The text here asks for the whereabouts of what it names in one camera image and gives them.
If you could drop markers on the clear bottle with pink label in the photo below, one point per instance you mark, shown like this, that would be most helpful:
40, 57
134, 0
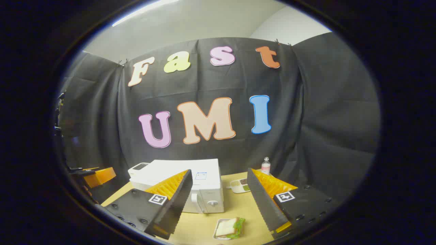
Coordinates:
266, 167

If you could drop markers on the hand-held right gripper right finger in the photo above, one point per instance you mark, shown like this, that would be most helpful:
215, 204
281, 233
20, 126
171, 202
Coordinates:
264, 204

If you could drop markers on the white foam tray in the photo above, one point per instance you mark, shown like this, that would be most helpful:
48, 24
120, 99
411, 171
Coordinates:
216, 236

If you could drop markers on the white microwave oven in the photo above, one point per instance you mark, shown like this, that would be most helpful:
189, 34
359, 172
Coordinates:
207, 194

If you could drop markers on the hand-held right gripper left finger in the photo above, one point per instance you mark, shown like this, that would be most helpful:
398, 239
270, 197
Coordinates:
177, 204

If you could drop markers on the sandwich with green lettuce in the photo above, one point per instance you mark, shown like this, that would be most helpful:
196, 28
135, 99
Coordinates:
226, 227

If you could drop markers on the black backdrop cloth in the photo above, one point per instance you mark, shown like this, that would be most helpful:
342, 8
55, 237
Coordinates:
306, 119

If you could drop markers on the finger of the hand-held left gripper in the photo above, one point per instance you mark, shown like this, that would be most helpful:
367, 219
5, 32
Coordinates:
100, 176

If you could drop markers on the white divided condiment dish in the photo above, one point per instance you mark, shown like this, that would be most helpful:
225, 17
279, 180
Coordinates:
236, 188

